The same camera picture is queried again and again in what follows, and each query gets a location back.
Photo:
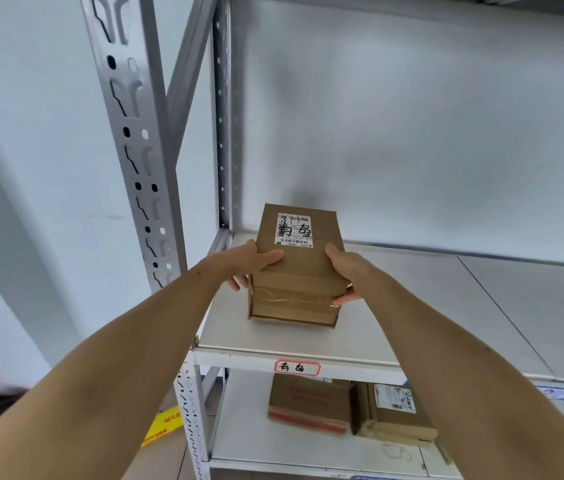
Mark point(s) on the person's left hand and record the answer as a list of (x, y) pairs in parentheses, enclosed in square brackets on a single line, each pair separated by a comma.
[(242, 262)]

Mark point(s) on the cardboard box with red stripe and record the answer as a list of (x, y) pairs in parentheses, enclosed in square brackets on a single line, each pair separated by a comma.
[(310, 402)]

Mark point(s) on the taped cardboard box white label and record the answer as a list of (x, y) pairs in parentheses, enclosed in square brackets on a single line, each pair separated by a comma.
[(392, 412)]

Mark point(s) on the person's right thumb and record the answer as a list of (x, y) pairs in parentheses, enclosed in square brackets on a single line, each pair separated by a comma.
[(334, 253)]

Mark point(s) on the person's left forearm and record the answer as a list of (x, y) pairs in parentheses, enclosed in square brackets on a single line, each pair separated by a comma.
[(91, 379)]

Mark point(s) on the person's right hand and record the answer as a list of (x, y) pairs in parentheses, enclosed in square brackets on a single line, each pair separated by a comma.
[(354, 272)]

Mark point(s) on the brown cardboard box white label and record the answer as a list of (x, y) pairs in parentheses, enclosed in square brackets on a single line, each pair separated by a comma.
[(298, 274)]

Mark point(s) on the person's left thumb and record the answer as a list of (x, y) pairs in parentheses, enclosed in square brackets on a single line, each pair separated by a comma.
[(268, 257)]

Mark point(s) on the person's right forearm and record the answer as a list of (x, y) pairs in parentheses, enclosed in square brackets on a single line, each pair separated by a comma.
[(467, 384)]

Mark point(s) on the red-bordered white shelf label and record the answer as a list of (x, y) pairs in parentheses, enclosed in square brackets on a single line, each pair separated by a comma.
[(297, 367)]

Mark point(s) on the grey metal shelving rack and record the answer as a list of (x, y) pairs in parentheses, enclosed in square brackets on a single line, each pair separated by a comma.
[(242, 234)]

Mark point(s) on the yellow floor sign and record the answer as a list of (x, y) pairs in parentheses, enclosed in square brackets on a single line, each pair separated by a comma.
[(162, 425)]

